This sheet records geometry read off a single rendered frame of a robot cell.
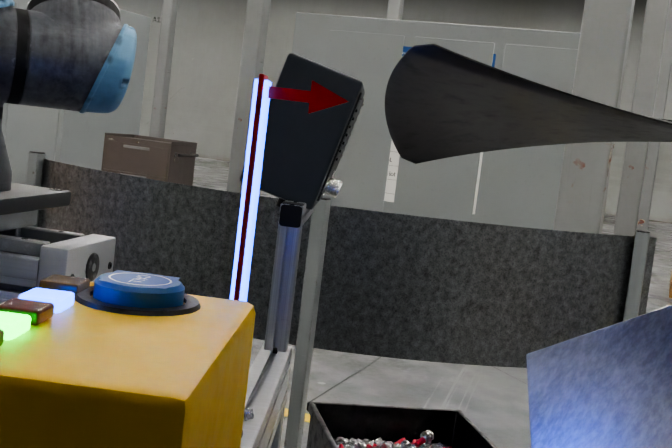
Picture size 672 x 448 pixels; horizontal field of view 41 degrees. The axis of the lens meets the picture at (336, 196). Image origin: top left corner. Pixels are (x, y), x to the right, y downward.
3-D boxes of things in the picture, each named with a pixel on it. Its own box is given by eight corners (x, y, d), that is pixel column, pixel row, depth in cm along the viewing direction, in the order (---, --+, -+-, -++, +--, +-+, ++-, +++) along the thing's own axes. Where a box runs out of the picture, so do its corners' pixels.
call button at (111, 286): (170, 328, 38) (174, 288, 38) (78, 316, 38) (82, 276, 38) (189, 310, 42) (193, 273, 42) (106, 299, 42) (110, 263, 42)
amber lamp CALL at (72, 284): (77, 298, 40) (78, 284, 39) (37, 292, 40) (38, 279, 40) (90, 290, 41) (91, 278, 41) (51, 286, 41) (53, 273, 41)
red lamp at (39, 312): (37, 327, 34) (38, 311, 34) (-10, 320, 34) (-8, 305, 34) (54, 317, 36) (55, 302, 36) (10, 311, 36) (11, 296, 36)
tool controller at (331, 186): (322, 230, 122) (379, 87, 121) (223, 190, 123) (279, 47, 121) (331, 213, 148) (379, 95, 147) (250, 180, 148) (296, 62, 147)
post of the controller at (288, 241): (286, 353, 118) (303, 205, 117) (263, 350, 118) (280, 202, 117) (288, 347, 121) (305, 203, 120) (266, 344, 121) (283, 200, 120)
